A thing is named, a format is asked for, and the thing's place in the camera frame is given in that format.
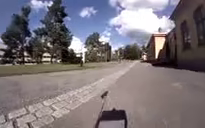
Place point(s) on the row of distant trees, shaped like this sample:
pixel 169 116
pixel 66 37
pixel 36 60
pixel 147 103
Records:
pixel 131 52

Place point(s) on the slim dark tree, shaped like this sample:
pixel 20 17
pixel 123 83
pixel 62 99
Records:
pixel 16 36

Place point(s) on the grass strip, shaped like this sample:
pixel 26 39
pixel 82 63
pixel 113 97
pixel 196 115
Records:
pixel 23 69

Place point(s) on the grey cobblestone strip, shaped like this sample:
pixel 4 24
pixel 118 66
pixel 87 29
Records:
pixel 46 111

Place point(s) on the grey asphalt path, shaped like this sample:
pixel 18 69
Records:
pixel 150 96

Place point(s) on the tall dark conifer tree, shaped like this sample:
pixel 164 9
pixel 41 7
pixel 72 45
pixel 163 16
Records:
pixel 55 33

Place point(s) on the yellow building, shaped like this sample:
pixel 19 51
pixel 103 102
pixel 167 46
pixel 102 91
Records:
pixel 156 46

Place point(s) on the brown brick building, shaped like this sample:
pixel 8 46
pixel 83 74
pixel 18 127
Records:
pixel 193 36

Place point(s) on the grey gravelly road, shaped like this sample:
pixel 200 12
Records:
pixel 33 86

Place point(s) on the broad leafy tree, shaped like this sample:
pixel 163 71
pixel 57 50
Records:
pixel 94 46

